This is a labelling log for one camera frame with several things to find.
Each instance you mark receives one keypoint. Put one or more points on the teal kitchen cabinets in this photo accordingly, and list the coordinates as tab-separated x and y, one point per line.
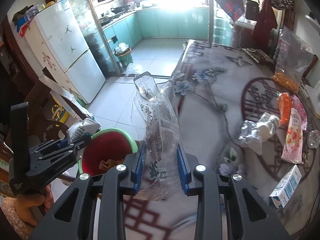
133	27

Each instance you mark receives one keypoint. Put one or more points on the clear printed plastic bag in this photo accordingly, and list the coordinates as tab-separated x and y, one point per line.
153	108

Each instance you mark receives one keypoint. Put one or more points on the orange snack wrapper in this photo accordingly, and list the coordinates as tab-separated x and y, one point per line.
284	104

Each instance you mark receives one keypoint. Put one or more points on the pink Pocky strawberry pouch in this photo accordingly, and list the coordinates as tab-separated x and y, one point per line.
292	150

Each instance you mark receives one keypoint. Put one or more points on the silver foil wrapper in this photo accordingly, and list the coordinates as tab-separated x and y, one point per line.
249	137

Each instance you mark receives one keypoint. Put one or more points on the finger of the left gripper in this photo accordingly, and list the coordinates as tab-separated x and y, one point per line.
78	144

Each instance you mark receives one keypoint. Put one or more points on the person's left hand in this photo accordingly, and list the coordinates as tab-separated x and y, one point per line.
25	201

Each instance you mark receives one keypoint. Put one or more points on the white blue milk carton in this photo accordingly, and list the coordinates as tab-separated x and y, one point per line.
286	187

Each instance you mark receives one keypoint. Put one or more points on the white plastic bag on floor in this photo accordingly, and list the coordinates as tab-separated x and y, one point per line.
133	69

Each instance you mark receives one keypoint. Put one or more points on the black hanging handbag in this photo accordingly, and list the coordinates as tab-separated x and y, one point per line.
252	10

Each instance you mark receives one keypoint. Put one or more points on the white barcode carton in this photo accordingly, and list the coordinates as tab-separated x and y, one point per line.
87	126

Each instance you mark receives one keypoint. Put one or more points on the white two-door refrigerator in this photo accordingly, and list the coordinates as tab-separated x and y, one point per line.
59	45

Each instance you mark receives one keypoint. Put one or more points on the dark red hanging garment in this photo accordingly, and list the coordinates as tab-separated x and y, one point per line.
265	23

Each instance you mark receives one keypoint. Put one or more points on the red bucket with green rim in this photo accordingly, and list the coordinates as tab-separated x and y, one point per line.
107	149

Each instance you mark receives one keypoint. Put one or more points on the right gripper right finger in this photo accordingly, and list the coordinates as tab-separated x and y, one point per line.
247	214

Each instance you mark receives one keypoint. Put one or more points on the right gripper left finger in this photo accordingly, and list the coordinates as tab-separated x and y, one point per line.
72	216

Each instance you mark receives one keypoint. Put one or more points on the clear bag of orange snacks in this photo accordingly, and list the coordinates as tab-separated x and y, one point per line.
293	58

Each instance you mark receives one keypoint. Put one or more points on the pink plastic wrapper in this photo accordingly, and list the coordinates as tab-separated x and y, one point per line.
298	106

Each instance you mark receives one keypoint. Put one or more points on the dark wooden chair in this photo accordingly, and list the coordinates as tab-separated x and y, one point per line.
52	110

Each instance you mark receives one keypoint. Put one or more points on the green kitchen trash bin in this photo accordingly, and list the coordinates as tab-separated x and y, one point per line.
125	57

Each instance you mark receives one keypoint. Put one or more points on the floral patterned tablecloth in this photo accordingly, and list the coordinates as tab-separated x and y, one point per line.
213	97

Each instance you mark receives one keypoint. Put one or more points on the clear plastic water bottle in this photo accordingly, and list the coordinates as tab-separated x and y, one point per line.
267	126

